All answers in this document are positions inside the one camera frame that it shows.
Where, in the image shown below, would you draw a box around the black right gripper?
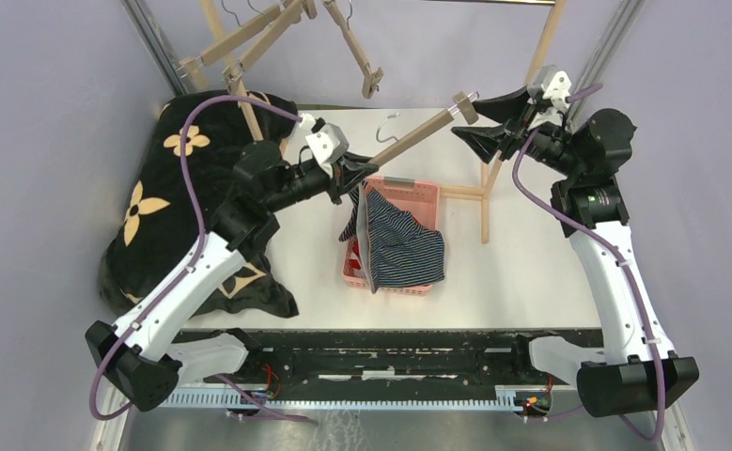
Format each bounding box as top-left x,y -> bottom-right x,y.
451,82 -> 584,179

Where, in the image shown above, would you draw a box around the wooden hanger holding striped boxers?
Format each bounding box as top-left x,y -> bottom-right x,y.
369,91 -> 479,167

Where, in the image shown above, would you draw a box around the pink perforated plastic basket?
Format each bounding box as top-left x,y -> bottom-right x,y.
341,177 -> 441,296

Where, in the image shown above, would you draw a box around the red printed underwear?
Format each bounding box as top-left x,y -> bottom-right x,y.
347,239 -> 365,279

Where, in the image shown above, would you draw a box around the dark striped boxer shorts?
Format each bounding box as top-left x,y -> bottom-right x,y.
338,179 -> 445,293

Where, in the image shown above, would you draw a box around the wooden clip hanger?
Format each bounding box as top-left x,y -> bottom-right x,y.
177,1 -> 288,89
224,0 -> 318,95

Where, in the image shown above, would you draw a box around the wooden hanger holding red underwear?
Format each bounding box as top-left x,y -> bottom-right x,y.
322,0 -> 384,100

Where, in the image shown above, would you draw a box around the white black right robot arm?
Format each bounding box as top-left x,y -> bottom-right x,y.
454,88 -> 699,417

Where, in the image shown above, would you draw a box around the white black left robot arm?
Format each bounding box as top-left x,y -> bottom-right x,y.
85,141 -> 380,420

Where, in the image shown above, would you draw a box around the empty wooden clip hanger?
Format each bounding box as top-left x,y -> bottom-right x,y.
177,1 -> 288,89

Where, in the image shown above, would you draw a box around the black beige flower blanket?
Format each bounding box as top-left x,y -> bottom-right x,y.
98,89 -> 299,319

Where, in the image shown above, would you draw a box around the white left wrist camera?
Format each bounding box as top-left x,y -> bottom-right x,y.
298,113 -> 350,178

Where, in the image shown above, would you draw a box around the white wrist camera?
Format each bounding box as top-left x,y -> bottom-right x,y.
298,113 -> 350,178
526,65 -> 571,113

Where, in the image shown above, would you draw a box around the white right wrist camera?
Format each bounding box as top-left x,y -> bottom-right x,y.
526,65 -> 571,113

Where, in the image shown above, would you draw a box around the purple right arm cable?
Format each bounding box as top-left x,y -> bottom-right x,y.
512,83 -> 667,442

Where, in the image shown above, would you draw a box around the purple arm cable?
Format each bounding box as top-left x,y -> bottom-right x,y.
87,94 -> 304,422
512,83 -> 667,442

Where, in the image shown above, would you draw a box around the wooden clothes rack frame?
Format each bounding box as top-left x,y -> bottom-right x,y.
198,0 -> 569,244

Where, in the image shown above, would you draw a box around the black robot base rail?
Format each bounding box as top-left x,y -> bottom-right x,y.
166,329 -> 602,412

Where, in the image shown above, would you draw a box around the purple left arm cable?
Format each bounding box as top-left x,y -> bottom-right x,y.
87,94 -> 304,422

